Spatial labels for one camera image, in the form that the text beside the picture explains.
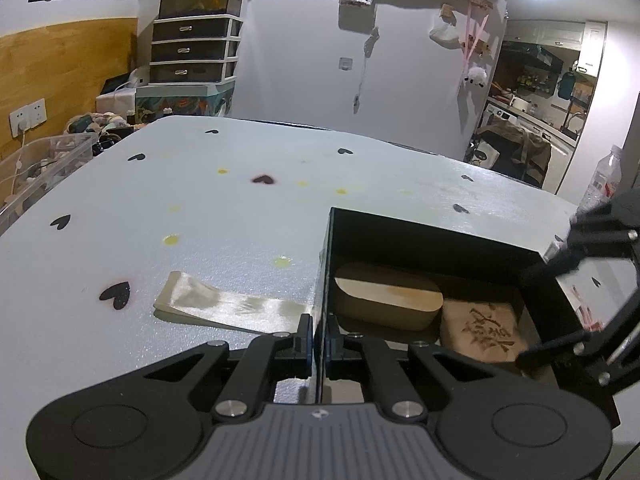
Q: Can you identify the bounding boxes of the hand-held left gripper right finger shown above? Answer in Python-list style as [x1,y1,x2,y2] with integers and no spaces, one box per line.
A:
[324,312,503,423]

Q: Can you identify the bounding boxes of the white storage box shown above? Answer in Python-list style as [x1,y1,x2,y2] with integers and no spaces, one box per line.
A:
[95,89,137,117]

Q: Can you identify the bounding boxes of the white sheep plush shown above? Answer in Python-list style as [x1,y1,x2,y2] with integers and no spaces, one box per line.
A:
[462,65,488,92]

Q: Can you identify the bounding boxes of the pile of soft toys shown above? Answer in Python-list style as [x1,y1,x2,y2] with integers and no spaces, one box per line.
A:
[65,112,136,151]

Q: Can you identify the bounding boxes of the white drawer unit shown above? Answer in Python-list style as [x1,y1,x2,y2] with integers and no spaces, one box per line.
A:
[149,14,243,85]

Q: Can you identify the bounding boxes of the pink hanging ribbon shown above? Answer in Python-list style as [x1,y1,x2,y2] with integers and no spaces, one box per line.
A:
[462,10,488,68]

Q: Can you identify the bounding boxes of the carved wooden block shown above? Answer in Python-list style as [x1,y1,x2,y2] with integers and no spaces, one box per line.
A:
[440,299,530,365]

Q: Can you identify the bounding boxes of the white wall socket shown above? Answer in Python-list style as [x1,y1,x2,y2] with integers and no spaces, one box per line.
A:
[9,100,48,136]

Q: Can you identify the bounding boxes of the white kitchen wall cabinets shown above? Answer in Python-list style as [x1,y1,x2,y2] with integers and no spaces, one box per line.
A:
[505,20,608,53]

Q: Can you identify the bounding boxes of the oval wooden box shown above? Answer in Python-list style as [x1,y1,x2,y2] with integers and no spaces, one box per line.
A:
[334,262,445,332]

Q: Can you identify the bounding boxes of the colourful printed cabinet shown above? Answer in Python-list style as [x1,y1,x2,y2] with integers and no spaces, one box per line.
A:
[135,82,236,123]

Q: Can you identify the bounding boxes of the clear plastic water bottle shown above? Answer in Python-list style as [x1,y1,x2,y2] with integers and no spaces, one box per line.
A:
[577,145,626,216]

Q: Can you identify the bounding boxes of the hanging cord ornament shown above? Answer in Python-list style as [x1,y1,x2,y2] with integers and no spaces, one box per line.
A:
[353,27,380,113]

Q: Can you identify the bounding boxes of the beige satin ribbon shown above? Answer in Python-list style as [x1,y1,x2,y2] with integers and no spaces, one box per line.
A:
[152,271,313,335]

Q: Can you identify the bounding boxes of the white power cable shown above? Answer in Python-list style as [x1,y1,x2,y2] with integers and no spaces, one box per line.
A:
[7,127,28,201]

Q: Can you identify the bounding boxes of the clear plastic storage bin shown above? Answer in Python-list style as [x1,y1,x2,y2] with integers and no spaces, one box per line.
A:
[0,132,98,233]

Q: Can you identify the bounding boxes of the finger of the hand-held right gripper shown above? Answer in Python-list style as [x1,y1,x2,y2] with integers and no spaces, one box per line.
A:
[520,192,640,290]
[515,280,640,401]

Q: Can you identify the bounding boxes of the black box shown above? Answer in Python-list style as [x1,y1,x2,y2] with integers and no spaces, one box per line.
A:
[314,206,621,433]

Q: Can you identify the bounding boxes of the white printed tote bag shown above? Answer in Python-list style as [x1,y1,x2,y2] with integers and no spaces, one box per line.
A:
[472,140,501,166]

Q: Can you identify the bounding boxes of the heart-print table cover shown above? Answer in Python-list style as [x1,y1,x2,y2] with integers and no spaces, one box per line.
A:
[0,116,640,480]

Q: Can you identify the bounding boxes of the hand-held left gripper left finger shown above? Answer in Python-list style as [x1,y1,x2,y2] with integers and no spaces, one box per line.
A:
[142,312,315,423]

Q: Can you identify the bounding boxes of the white hanging pouch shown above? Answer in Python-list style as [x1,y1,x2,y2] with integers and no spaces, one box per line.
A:
[430,20,461,48]

